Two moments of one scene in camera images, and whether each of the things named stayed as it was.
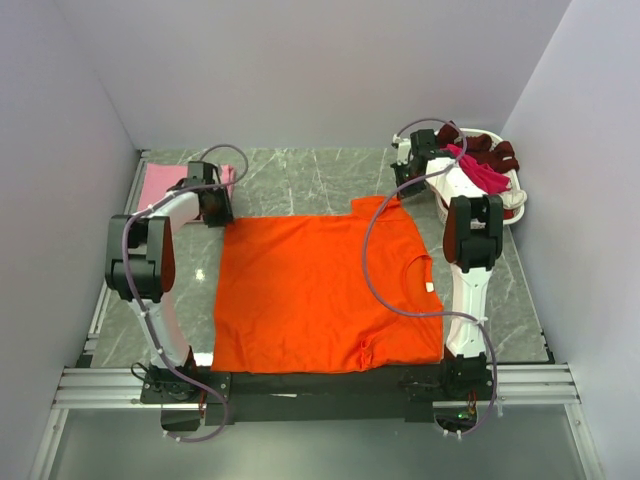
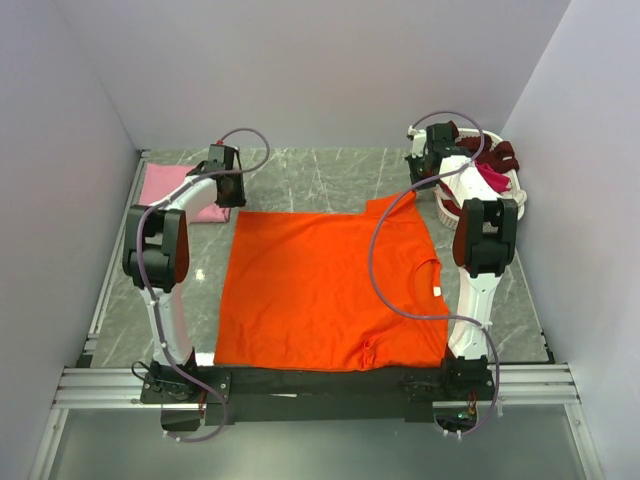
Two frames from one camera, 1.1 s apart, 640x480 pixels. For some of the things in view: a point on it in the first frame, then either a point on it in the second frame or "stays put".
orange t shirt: [291, 297] stays put
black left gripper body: [221, 212] → [237, 196]
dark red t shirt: [481, 148] stays put
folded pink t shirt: [160, 177] stays put
